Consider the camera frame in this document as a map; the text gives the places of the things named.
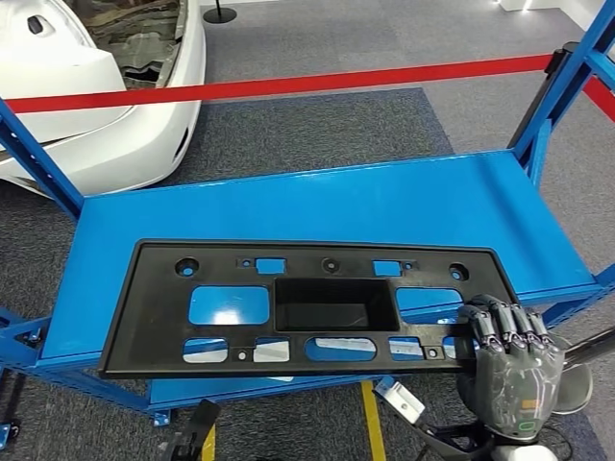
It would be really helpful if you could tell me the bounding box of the black plastic plate bracket part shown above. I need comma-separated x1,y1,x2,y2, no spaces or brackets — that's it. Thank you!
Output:
98,239,520,381

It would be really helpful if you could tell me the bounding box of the red barrier belt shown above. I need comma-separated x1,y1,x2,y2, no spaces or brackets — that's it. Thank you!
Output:
5,54,553,116
583,76,615,123

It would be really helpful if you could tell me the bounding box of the black round stand base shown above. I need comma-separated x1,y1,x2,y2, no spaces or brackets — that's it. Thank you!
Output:
202,0,238,25

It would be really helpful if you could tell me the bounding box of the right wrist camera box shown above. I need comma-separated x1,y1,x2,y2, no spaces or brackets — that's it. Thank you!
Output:
374,376,484,461

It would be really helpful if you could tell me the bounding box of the white car body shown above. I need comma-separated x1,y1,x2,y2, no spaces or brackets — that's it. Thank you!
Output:
0,0,208,197

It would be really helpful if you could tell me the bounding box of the large blue metal shelf rack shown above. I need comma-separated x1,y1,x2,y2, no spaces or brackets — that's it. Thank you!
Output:
0,0,615,427

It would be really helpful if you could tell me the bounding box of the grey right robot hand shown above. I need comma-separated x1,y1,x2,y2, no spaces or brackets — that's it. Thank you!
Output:
453,293,567,444

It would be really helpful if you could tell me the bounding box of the yellow floor tape outline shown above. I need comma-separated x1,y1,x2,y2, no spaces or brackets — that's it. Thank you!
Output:
202,380,388,461

